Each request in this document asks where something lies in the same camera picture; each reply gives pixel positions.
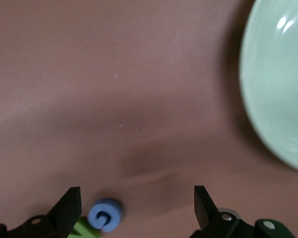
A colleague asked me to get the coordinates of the light green round plate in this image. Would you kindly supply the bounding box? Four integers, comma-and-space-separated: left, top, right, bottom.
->
239, 0, 298, 174

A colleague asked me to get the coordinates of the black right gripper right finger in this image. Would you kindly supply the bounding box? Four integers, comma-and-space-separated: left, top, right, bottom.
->
190, 185, 295, 238

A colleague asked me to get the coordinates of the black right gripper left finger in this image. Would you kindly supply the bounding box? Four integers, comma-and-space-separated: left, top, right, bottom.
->
0, 186, 82, 238

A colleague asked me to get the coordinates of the blue uppercase letter G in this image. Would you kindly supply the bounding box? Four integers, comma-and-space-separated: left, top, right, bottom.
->
87, 197, 122, 233

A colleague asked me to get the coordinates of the green uppercase letter N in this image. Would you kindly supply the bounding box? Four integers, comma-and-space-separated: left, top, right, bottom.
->
73, 216, 101, 238

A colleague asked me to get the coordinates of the brown table cover cloth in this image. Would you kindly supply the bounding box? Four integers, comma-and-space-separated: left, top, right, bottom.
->
0, 0, 298, 238

